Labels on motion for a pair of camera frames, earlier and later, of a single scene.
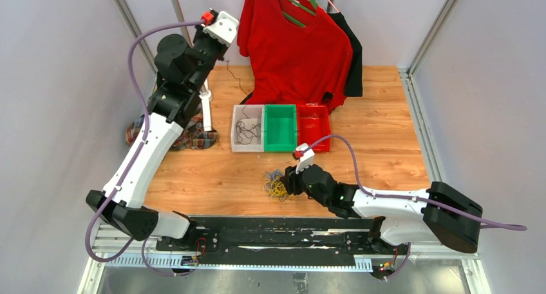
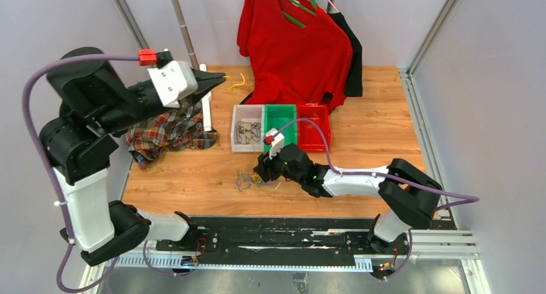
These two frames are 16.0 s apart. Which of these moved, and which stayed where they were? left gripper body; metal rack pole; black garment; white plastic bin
Moved: left gripper body
Stayed: white plastic bin; metal rack pole; black garment
